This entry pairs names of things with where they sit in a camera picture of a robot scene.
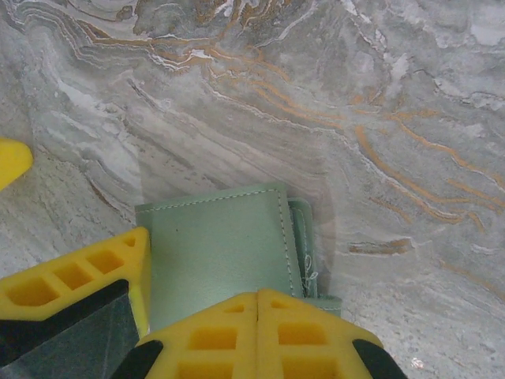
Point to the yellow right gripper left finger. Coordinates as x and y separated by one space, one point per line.
248 339

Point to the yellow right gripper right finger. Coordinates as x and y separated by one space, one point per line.
268 339

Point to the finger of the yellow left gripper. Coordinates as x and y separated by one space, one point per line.
143 276
13 162

